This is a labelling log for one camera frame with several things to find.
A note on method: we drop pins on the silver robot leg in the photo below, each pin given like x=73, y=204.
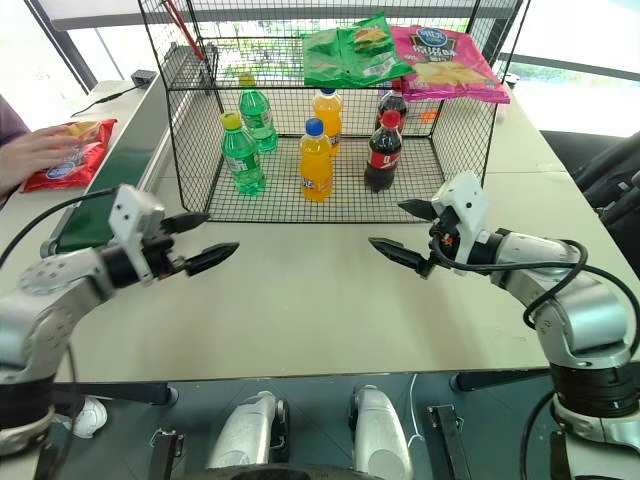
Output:
x=380, y=435
x=240, y=430

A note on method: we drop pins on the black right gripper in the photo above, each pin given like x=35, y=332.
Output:
x=445, y=235

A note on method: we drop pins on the pink chips bag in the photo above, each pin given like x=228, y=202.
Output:
x=415, y=92
x=450, y=55

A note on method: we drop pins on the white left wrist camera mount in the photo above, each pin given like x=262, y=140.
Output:
x=132, y=210

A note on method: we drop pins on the orange soda bottle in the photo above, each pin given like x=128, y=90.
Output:
x=316, y=170
x=327, y=112

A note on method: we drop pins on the green chips bag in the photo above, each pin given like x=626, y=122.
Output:
x=320, y=57
x=380, y=50

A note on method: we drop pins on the white shoe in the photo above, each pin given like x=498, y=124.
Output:
x=92, y=415

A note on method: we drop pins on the black metal bracket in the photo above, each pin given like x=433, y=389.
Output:
x=450, y=440
x=165, y=455

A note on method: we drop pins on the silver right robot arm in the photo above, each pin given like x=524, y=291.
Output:
x=590, y=310

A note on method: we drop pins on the black table crossbar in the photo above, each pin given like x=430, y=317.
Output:
x=115, y=394
x=500, y=381

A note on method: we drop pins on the person's bare hand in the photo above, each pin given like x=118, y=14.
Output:
x=35, y=150

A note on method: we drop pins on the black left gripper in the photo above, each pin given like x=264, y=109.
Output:
x=160, y=250

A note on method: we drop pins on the small orange object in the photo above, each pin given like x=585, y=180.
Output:
x=429, y=117

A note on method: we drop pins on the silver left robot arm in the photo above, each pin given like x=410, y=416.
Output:
x=45, y=310

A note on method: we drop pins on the green soda bottle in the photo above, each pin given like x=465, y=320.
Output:
x=257, y=120
x=242, y=160

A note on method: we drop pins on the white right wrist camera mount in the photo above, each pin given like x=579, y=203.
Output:
x=467, y=200

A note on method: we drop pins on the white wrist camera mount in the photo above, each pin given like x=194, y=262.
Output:
x=132, y=210
x=467, y=200

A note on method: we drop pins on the black window post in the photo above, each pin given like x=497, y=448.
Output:
x=65, y=50

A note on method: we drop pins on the cola bottle red cap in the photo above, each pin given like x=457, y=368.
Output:
x=395, y=105
x=382, y=155

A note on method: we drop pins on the black power adapter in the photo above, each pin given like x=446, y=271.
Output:
x=143, y=77

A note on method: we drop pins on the silver left robot leg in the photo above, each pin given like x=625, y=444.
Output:
x=240, y=430

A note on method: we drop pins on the black rounded robot torso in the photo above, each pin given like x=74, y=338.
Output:
x=300, y=474

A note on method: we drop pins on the green conveyor belt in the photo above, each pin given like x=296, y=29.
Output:
x=120, y=165

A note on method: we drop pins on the person's forearm purple sleeve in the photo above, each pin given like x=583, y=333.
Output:
x=10, y=120

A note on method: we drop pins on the black chair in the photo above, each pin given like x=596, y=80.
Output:
x=590, y=155

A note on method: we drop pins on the red rod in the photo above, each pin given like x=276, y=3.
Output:
x=185, y=32

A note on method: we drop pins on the silver right robot leg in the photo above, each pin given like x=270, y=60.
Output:
x=380, y=435

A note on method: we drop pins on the red chips bag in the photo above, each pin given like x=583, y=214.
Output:
x=65, y=172

